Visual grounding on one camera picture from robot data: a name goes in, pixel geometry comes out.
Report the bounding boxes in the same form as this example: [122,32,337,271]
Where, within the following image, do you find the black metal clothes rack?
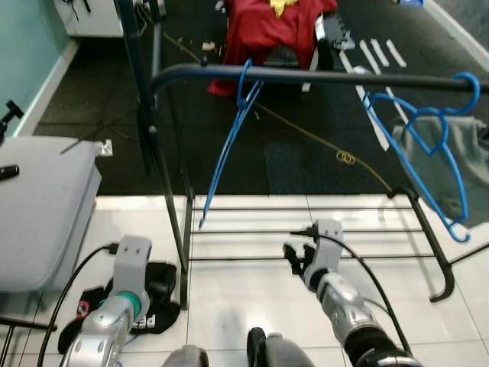
[115,0,489,307]

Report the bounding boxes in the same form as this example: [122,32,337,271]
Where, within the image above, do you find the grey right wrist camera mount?
[309,220,345,268]

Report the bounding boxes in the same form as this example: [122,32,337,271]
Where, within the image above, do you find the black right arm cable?
[290,228,413,356]

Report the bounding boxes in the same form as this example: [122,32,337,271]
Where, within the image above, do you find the red garment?
[208,0,337,96]

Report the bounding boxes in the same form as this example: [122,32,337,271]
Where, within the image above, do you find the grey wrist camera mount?
[113,235,152,295]
[309,220,345,268]

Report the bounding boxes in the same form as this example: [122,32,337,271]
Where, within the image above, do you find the crumpled silver wrapper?
[336,31,356,50]

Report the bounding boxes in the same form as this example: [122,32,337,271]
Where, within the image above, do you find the white cabinet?
[53,0,127,37]

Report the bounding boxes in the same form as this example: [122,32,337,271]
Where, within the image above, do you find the black remote control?
[0,164,20,182]

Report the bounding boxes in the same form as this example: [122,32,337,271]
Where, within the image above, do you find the black tripod stand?
[0,99,24,146]

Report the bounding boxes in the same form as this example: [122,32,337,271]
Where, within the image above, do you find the grey upholstered ottoman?
[0,136,102,295]

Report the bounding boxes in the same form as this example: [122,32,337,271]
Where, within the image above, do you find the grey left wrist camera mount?
[113,235,152,295]

